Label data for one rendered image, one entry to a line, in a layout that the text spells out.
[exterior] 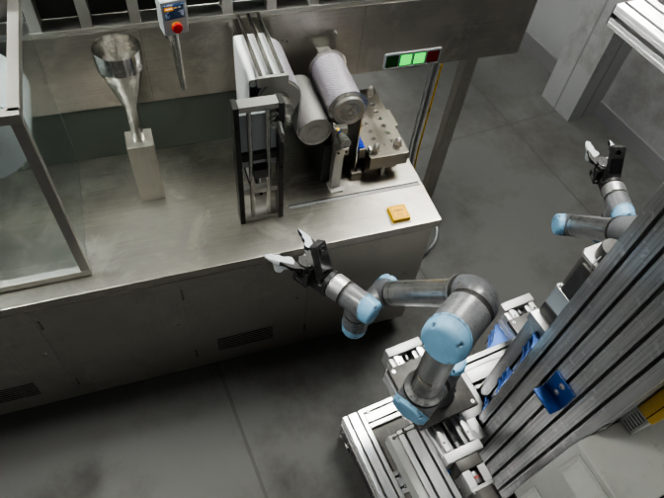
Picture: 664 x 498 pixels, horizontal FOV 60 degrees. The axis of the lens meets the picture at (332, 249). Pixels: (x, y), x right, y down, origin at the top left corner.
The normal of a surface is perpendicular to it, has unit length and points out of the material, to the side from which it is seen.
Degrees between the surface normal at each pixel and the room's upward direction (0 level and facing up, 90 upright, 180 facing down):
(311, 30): 90
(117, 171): 0
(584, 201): 0
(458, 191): 0
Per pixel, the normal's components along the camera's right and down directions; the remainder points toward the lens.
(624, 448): 0.08, -0.59
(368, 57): 0.30, 0.78
